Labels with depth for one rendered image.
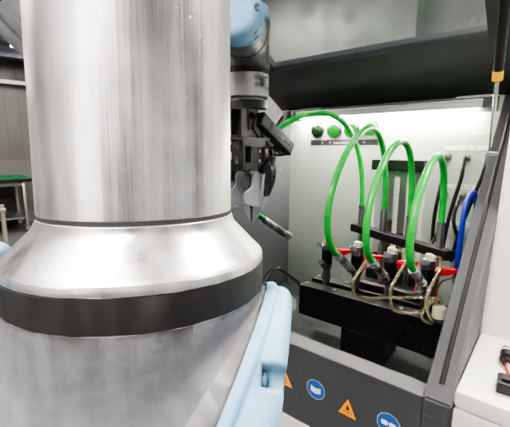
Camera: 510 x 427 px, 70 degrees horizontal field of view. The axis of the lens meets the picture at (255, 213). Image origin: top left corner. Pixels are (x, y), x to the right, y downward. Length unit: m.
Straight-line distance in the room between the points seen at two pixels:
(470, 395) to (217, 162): 0.56
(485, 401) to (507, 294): 0.25
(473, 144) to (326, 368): 0.68
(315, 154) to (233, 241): 1.12
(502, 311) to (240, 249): 0.72
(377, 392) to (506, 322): 0.28
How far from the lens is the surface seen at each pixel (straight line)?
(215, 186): 0.15
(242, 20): 0.53
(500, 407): 0.65
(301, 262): 1.35
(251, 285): 0.16
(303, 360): 0.76
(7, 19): 0.73
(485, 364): 0.74
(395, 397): 0.70
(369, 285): 0.96
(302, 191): 1.30
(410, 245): 0.71
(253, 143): 0.62
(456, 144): 1.11
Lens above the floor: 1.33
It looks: 10 degrees down
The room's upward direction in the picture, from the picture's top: straight up
